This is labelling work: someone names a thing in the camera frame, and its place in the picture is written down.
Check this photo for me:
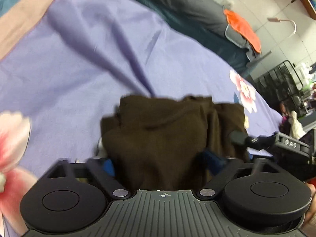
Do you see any dark brown shirt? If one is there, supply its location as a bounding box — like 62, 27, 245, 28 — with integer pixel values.
100, 95, 249, 192

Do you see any person's hand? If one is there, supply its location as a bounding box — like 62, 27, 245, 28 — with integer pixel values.
302, 183, 316, 237

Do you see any black metal rack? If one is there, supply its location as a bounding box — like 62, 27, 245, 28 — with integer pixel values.
254, 60, 307, 117

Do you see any purple floral bed sheet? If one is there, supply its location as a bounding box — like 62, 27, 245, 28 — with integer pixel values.
1, 0, 281, 236

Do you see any white gooseneck lamp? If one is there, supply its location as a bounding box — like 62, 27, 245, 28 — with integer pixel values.
267, 17, 297, 41

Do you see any orange cloth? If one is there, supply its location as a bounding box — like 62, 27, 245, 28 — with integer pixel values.
224, 9, 261, 53

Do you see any dark grey pillow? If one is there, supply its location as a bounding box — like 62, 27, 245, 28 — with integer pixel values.
98, 0, 260, 62

